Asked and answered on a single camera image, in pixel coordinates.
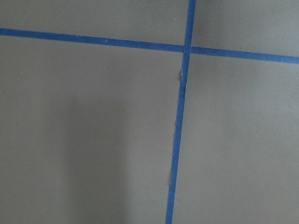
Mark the blue tape line lengthwise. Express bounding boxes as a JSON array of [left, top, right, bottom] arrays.
[[165, 0, 196, 224]]

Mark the blue tape line crosswise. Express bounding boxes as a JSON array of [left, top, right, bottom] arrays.
[[0, 28, 299, 64]]

